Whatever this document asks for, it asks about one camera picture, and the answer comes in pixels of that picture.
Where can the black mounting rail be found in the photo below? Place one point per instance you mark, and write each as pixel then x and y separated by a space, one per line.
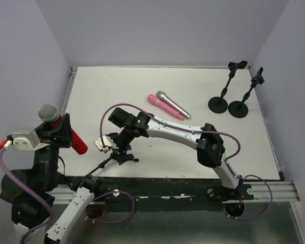
pixel 167 194

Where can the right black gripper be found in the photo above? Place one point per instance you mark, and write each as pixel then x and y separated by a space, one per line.
pixel 121 146

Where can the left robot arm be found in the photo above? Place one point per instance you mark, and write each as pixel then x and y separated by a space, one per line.
pixel 28 190

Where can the black round-base stand right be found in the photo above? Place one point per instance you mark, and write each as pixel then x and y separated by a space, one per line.
pixel 239 109

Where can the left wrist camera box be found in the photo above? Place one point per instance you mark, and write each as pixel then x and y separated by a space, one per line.
pixel 24 140

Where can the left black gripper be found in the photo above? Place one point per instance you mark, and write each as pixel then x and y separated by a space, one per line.
pixel 55 140

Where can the black tripod microphone stand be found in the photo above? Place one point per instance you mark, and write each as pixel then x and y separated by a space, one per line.
pixel 120 158

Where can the pink microphone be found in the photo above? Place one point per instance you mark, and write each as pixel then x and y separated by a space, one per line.
pixel 154 100

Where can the black round-base stand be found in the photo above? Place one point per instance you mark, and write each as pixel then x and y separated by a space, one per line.
pixel 219 104
pixel 239 109

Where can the black round-base stand left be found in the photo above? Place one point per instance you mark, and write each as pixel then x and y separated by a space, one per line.
pixel 219 104

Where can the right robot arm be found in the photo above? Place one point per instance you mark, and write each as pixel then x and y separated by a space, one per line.
pixel 205 140

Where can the red glitter microphone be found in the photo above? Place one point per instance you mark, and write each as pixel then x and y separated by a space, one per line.
pixel 49 113

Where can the silver microphone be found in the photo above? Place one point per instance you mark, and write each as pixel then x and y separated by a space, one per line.
pixel 163 96

